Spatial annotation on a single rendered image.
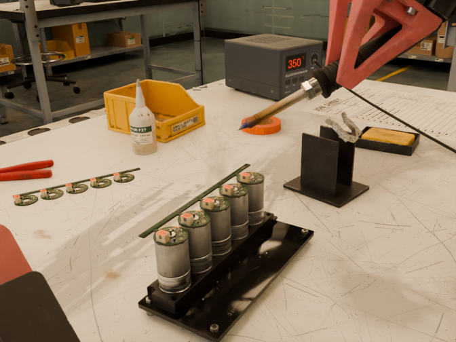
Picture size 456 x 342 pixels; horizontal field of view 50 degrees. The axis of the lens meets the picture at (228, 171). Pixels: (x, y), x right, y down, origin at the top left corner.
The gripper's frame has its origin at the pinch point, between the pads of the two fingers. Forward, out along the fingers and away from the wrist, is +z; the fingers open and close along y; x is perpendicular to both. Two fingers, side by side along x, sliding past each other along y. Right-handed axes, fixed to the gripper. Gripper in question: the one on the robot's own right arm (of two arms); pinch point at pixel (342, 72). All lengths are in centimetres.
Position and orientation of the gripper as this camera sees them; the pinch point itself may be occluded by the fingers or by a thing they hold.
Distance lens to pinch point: 39.9
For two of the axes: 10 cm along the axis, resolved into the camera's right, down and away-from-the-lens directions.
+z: -4.5, 8.5, 2.8
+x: 8.7, 3.4, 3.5
